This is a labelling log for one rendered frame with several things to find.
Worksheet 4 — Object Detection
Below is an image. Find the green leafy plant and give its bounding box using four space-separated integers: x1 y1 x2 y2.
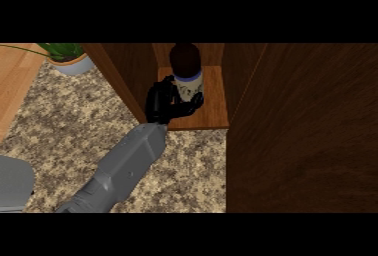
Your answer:
0 42 85 63

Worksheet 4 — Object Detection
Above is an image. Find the grey rounded appliance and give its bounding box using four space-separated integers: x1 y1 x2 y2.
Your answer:
0 154 36 213

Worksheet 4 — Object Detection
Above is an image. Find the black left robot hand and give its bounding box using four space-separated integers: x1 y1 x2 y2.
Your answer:
144 75 206 126

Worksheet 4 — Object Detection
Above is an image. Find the dark wine bottle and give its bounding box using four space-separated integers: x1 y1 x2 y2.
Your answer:
168 42 205 103

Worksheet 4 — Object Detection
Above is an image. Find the dark brown cabinet door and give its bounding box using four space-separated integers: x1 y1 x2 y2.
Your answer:
224 42 378 214

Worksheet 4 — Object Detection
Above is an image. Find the pale grey plant pot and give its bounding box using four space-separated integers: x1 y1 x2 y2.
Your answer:
45 53 95 77

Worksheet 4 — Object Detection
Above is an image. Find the brown wooden cabinet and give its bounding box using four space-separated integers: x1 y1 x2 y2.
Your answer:
79 42 270 131

